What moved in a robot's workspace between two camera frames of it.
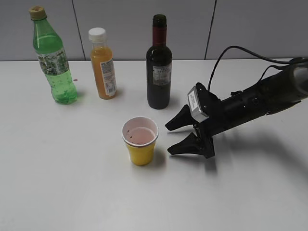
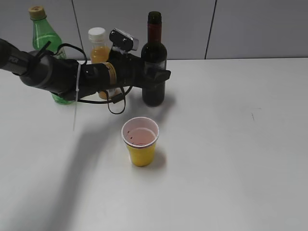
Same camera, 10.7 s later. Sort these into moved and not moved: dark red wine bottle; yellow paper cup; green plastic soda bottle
Moved: dark red wine bottle
Not moved: yellow paper cup; green plastic soda bottle
